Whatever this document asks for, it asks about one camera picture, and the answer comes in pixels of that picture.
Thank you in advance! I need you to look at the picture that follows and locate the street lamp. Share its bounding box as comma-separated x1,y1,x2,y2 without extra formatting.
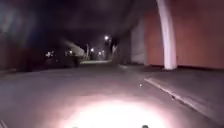
103,34,114,61

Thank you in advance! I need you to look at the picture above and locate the grey asphalt road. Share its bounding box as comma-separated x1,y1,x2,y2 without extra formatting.
0,60,224,128

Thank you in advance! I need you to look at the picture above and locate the dark parked vehicle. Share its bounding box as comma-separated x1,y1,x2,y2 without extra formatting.
43,46,83,69

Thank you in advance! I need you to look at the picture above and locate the white pole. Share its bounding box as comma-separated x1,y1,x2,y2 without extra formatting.
155,0,178,71

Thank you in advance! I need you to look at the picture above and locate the grey pavement with kerb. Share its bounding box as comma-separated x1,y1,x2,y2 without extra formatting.
118,63,224,126

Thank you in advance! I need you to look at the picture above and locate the pale corrugated wall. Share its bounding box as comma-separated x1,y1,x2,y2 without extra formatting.
129,16,148,66

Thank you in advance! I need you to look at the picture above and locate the red wall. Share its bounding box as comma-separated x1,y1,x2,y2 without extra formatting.
143,0,224,70

